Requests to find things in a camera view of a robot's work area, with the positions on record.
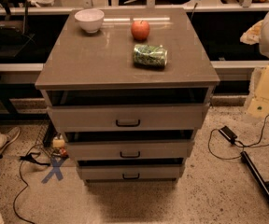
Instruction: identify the drawer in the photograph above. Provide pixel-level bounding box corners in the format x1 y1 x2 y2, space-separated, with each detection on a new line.
65 140 194 161
48 105 209 133
77 165 185 181

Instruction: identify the grey drawer cabinet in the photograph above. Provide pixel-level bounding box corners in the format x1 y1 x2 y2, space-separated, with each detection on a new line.
35 7 221 185

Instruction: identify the green soda can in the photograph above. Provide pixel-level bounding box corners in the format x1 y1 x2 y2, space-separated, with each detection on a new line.
133 44 167 67

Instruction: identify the red apple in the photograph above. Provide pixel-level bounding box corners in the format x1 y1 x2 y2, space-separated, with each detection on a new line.
131 21 150 41

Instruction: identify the black power adapter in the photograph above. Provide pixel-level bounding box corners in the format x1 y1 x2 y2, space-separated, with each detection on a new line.
219 126 237 144

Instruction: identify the white ceramic bowl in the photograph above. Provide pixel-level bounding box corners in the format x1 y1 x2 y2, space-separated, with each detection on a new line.
75 8 105 34

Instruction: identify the blue tape cross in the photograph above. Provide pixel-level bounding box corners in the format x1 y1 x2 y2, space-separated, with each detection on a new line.
42 157 66 184

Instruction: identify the black metal stand leg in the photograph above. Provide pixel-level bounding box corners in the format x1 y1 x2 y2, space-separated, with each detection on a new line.
240 150 269 222

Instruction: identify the person's shoe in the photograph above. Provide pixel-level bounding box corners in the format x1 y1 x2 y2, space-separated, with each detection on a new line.
0 127 21 154

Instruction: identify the black chair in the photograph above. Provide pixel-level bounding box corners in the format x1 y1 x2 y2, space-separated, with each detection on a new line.
0 0 33 58

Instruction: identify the black floor cable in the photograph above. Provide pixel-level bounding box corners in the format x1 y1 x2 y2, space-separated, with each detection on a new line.
12 143 51 224

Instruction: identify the black adapter cable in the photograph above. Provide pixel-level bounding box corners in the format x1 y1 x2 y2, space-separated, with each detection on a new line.
207 105 269 161

